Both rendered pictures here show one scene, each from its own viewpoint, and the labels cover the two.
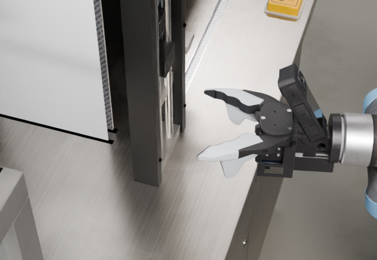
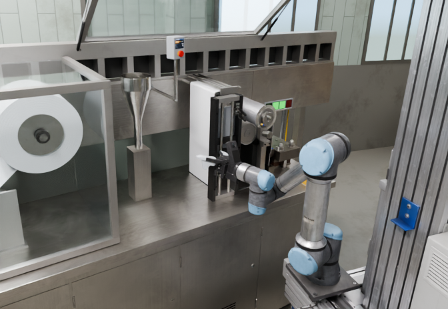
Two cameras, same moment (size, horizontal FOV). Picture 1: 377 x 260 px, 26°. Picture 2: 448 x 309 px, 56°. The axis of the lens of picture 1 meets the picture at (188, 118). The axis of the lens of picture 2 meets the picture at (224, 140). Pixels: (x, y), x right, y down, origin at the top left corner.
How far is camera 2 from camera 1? 1.24 m
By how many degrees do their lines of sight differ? 39
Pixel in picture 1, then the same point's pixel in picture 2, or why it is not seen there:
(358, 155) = (240, 173)
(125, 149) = not seen: hidden behind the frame
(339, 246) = not seen: outside the picture
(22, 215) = (107, 91)
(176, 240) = (203, 213)
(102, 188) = (197, 195)
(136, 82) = (211, 152)
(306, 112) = (231, 154)
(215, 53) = not seen: hidden behind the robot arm
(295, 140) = (225, 163)
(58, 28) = (205, 137)
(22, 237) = (105, 96)
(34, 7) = (201, 129)
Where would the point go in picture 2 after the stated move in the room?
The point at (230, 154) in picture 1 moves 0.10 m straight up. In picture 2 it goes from (203, 157) to (204, 135)
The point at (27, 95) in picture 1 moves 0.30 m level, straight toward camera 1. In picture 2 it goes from (196, 164) to (171, 186)
